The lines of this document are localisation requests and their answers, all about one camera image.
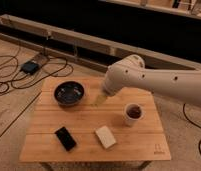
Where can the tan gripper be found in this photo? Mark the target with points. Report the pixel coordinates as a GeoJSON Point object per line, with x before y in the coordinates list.
{"type": "Point", "coordinates": [100, 98]}

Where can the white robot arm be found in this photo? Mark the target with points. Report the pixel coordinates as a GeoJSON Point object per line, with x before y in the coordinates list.
{"type": "Point", "coordinates": [184, 85]}

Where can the dark blue ceramic bowl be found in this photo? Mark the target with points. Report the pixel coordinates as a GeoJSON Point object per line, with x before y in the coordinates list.
{"type": "Point", "coordinates": [69, 93]}

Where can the white rectangular block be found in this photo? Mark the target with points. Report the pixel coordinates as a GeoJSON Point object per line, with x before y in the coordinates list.
{"type": "Point", "coordinates": [105, 136]}

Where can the white paper cup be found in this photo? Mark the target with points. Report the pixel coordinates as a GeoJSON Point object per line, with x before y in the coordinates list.
{"type": "Point", "coordinates": [132, 113]}

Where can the wooden table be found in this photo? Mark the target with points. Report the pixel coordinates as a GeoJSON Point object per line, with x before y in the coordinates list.
{"type": "Point", "coordinates": [144, 141]}

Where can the black smartphone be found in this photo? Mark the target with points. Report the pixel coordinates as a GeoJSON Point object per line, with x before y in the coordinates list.
{"type": "Point", "coordinates": [65, 138]}

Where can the blue power adapter box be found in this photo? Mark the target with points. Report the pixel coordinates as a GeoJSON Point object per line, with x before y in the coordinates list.
{"type": "Point", "coordinates": [30, 67]}

